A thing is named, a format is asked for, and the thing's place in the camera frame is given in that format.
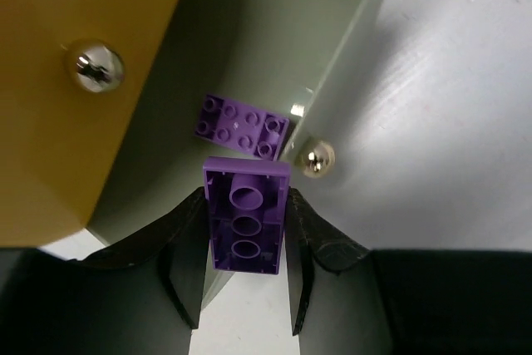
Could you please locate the purple lego brick studs up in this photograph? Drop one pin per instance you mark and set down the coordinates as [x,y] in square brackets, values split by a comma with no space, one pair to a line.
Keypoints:
[242,127]

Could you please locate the yellow drawer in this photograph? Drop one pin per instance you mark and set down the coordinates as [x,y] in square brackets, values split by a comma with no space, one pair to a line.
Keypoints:
[71,75]

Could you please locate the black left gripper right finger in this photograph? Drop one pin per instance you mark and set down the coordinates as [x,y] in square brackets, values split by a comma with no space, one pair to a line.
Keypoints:
[347,299]

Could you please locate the purple lego brick underside up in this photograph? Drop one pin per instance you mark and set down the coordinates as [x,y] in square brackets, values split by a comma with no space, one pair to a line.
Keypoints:
[246,208]

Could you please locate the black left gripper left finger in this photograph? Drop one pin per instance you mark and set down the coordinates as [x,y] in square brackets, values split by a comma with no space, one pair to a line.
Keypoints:
[141,295]

